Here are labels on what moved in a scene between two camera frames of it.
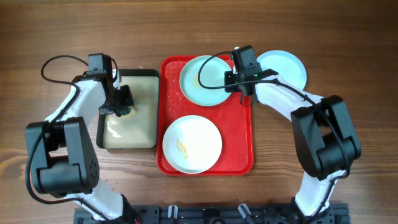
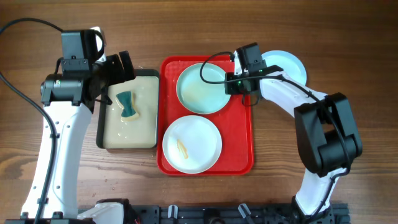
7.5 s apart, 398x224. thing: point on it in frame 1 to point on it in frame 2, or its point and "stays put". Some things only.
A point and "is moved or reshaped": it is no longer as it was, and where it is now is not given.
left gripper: [121, 104] to [115, 69]
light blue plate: [288, 66] stays put
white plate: [192, 144] stays put
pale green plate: [202, 81] is moved or reshaped
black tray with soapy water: [140, 129] stays put
